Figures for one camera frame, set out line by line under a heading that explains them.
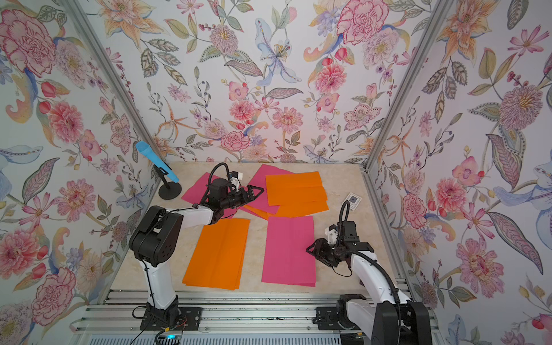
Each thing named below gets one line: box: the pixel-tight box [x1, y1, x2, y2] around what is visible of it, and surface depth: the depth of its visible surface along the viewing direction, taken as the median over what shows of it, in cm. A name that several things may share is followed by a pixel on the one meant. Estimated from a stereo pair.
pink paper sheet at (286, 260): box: [261, 215, 317, 287], surface depth 90 cm
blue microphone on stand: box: [135, 140, 182, 200], surface depth 99 cm
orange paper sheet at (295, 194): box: [243, 171, 330, 220], surface depth 110 cm
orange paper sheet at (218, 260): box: [182, 218, 251, 291], surface depth 90 cm
